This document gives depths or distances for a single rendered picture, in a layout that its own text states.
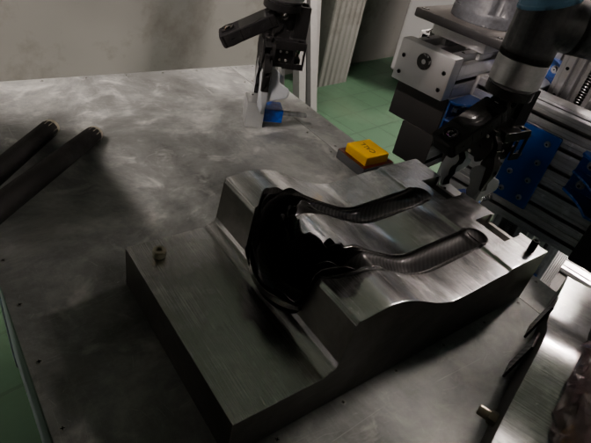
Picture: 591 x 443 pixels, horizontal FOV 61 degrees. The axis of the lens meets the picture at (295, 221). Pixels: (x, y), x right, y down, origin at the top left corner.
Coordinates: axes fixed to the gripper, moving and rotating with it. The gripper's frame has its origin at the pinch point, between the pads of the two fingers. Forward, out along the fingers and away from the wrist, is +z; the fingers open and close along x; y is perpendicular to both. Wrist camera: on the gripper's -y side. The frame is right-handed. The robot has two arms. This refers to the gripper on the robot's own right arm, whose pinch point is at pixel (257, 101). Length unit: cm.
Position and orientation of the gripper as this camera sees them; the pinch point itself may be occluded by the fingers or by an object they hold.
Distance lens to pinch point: 105.5
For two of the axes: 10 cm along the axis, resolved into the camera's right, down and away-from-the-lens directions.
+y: 9.7, 0.4, 2.5
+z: -1.8, 7.9, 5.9
